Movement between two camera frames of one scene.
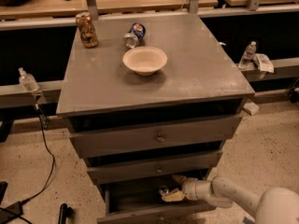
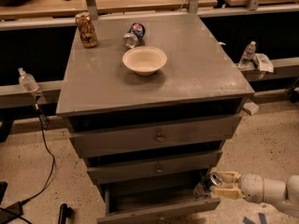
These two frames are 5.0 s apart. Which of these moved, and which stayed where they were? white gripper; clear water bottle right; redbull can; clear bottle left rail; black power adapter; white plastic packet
Moved: redbull can; white gripper
Stayed: clear bottle left rail; white plastic packet; clear water bottle right; black power adapter
